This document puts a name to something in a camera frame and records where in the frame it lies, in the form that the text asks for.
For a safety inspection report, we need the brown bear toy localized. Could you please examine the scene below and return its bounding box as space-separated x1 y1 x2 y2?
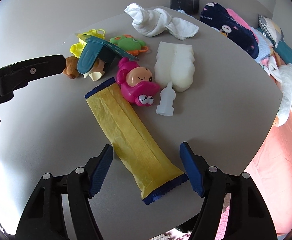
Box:
62 56 79 79

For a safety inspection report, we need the yellow frog sand mould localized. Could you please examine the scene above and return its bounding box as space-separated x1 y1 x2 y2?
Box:
69 29 106 58

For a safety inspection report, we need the teal cardboard blister package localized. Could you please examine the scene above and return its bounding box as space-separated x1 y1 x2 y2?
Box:
76 34 138 81

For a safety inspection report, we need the yellow snack wrapper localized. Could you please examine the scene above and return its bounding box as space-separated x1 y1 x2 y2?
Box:
85 77 188 205

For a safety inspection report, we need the green orange seahorse toy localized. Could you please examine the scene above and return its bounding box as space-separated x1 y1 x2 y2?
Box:
109 34 149 56

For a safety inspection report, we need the pink monkey toy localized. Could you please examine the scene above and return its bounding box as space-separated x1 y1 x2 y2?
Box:
115 57 160 107

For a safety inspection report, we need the white towel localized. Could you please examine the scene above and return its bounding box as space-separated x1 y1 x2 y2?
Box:
124 3 199 40

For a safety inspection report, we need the small white plastic bottle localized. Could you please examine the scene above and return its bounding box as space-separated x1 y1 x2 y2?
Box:
156 81 176 116

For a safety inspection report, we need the white foam packing piece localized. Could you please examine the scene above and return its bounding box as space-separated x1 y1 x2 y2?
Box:
154 41 195 93

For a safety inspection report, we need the pink bed sheet mattress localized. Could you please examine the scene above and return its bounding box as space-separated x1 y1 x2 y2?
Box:
245 113 292 235

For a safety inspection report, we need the white goose plush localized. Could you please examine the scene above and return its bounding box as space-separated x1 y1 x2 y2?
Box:
268 56 292 127

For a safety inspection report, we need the light blue knitted blanket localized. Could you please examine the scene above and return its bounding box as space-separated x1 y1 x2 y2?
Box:
251 27 273 63

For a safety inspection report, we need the patterned grey yellow pillow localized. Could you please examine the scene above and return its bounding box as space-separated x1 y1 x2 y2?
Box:
258 15 284 48

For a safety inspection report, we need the navy rabbit print blanket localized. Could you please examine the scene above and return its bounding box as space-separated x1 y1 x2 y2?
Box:
200 2 259 59

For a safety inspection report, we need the pink fleece blanket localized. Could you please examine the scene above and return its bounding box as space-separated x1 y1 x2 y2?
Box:
226 8 259 42

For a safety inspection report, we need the black wall switch panel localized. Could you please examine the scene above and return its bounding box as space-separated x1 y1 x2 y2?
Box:
170 0 200 15

